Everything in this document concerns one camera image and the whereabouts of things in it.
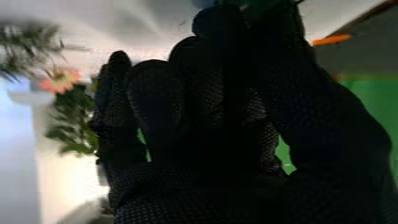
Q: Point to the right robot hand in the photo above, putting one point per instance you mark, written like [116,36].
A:
[236,140]

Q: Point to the pink flower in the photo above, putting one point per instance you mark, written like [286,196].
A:
[59,82]

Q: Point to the green sprig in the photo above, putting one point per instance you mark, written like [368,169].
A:
[73,126]
[27,46]

